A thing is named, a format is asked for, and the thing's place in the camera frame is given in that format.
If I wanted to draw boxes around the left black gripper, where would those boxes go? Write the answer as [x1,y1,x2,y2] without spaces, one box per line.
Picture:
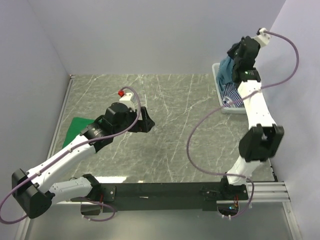
[113,106,155,136]

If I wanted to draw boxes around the blue tank top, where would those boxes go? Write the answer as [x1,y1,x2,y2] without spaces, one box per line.
[216,56,234,89]

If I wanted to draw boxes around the green tank top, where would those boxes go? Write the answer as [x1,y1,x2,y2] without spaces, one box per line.
[62,117,94,148]

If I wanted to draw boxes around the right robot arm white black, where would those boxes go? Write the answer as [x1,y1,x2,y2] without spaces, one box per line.
[219,36,284,200]

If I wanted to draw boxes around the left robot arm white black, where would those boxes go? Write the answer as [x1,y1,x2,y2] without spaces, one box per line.
[11,101,156,219]

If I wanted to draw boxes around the striped tank top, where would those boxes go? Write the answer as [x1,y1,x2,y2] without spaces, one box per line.
[220,82,244,108]

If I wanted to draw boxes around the white plastic basket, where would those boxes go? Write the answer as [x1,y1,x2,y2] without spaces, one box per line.
[211,62,248,115]

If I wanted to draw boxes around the black base beam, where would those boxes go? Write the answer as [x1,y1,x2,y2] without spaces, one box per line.
[69,182,248,216]

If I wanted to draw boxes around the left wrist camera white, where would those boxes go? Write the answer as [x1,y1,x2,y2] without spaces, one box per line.
[118,90,136,112]

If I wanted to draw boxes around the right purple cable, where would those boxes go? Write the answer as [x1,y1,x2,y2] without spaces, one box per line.
[186,31,300,220]

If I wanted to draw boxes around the aluminium rail frame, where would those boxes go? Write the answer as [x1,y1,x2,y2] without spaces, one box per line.
[14,74,298,240]

